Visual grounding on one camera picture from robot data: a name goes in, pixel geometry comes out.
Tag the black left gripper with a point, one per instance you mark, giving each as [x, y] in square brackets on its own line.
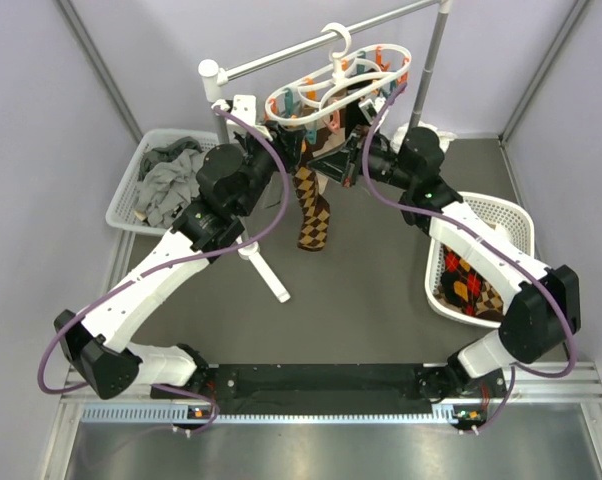
[287, 143]

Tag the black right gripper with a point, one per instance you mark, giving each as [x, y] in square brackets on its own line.
[342, 165]

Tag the white oval peg hanger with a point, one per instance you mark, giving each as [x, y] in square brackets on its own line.
[351, 77]

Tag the brown argyle sock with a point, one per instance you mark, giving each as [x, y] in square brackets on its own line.
[314, 207]
[488, 305]

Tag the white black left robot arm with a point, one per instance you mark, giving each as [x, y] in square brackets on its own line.
[98, 343]

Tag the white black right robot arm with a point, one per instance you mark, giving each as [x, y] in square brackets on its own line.
[541, 305]

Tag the beige brown sock left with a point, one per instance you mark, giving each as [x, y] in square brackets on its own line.
[327, 141]

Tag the white cloth on floor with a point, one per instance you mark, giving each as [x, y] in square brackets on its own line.
[444, 138]

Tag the grey clothes pile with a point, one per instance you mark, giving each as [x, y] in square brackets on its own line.
[166, 182]

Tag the red black argyle sock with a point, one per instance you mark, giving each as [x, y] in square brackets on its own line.
[460, 284]

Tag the white laundry basket left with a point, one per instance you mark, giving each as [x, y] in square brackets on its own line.
[120, 213]

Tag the white laundry basket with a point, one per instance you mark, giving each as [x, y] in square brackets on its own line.
[120, 213]
[507, 219]

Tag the white laundry basket right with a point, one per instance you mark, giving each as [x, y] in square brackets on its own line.
[507, 219]

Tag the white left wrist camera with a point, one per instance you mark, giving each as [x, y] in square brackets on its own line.
[243, 107]

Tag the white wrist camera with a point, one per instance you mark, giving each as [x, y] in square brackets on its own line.
[370, 108]
[243, 107]

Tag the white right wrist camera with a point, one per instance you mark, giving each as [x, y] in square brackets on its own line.
[370, 108]

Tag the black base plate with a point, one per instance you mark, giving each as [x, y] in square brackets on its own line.
[323, 389]

